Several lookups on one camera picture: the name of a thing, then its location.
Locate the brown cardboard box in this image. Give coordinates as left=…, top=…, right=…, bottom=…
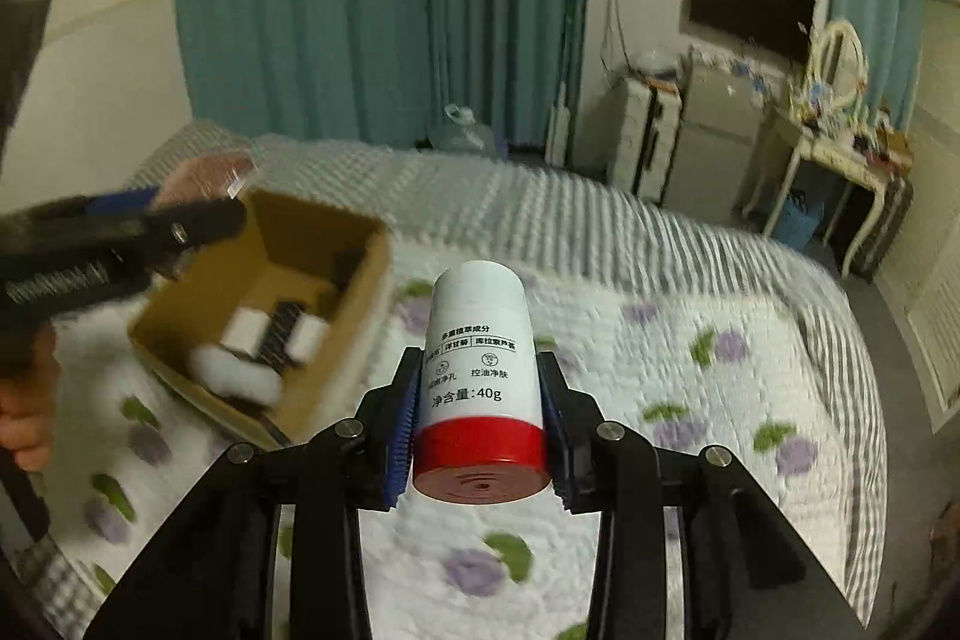
left=128, top=190, right=392, bottom=450

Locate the oval white vanity mirror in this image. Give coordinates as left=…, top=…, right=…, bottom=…
left=804, top=18, right=869, bottom=113

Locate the black wall television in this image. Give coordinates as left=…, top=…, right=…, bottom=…
left=688, top=0, right=815, bottom=64

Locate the black TV remote control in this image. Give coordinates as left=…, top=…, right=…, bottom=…
left=256, top=301, right=306, bottom=374

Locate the white bottle red cap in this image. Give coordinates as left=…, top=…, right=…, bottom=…
left=413, top=260, right=550, bottom=505

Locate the blue laundry basket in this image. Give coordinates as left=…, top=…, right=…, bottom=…
left=771, top=190, right=825, bottom=252

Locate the white plastic drawer cabinet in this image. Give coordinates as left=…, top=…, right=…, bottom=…
left=607, top=78, right=682, bottom=205

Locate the clear water jug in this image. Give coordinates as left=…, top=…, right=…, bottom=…
left=428, top=104, right=498, bottom=159

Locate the white hair dryer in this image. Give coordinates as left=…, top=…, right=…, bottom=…
left=187, top=344, right=283, bottom=408

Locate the white dressing table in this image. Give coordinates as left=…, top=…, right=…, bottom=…
left=739, top=109, right=907, bottom=278

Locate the white small box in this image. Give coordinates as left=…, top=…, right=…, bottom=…
left=220, top=307, right=270, bottom=357

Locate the grey checkered bed sheet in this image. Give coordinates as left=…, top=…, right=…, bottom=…
left=20, top=122, right=887, bottom=638

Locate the person's left hand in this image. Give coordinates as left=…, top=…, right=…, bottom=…
left=0, top=325, right=60, bottom=473

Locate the dark suitcase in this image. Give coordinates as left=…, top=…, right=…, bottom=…
left=853, top=175, right=914, bottom=283

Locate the white floral quilt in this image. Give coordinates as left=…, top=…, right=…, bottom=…
left=29, top=248, right=872, bottom=640

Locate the silver mini fridge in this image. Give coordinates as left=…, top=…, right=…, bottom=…
left=661, top=64, right=768, bottom=224

